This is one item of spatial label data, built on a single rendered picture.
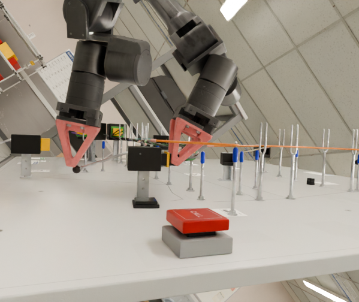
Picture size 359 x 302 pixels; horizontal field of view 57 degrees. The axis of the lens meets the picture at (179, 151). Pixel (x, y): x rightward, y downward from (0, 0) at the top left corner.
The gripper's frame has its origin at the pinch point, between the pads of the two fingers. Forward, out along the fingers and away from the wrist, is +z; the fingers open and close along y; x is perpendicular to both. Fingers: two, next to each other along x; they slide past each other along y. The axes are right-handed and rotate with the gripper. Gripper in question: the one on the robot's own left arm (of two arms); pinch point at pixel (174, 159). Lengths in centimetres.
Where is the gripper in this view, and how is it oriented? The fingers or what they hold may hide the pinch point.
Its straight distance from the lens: 58.3
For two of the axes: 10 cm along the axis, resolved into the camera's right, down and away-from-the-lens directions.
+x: -8.7, -4.5, -1.9
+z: -4.5, 8.9, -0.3
